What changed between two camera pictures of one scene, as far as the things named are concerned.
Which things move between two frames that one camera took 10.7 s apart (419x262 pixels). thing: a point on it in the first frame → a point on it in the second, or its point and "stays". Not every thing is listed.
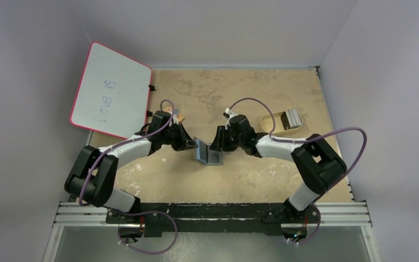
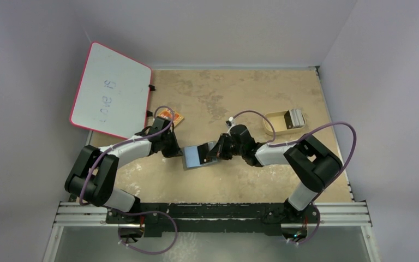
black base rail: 215,219 stays
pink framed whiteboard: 113,93 stays
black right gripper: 225,136 → 219,149
